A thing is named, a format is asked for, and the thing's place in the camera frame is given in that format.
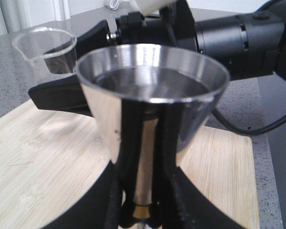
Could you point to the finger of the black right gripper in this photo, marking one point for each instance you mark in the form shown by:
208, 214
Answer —
64, 95

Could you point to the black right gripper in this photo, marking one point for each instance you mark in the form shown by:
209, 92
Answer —
174, 27

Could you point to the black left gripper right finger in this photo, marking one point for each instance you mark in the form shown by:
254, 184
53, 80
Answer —
182, 206

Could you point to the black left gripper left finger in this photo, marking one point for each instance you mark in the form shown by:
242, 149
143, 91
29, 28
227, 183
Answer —
98, 208

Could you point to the glass measuring beaker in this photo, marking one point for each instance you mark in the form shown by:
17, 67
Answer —
50, 52

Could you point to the steel double jigger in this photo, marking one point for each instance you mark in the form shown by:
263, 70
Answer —
141, 146

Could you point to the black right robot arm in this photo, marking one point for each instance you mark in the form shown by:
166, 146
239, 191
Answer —
248, 45

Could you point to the wooden cutting board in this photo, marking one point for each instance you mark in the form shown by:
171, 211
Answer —
48, 160

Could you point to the grey curtain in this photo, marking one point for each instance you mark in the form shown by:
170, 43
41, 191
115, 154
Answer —
21, 14

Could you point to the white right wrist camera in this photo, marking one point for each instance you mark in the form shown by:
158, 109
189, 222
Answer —
147, 7

